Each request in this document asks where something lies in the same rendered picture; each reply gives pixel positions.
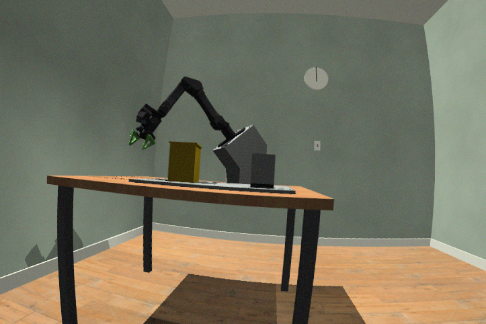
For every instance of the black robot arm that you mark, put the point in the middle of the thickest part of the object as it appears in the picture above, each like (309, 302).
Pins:
(195, 89)

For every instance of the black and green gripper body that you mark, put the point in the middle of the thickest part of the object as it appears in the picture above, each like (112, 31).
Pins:
(144, 132)

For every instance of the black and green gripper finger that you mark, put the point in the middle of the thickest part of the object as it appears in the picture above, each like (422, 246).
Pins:
(131, 136)
(148, 138)

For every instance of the yellow open-top bin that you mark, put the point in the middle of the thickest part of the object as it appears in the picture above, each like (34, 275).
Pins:
(184, 162)

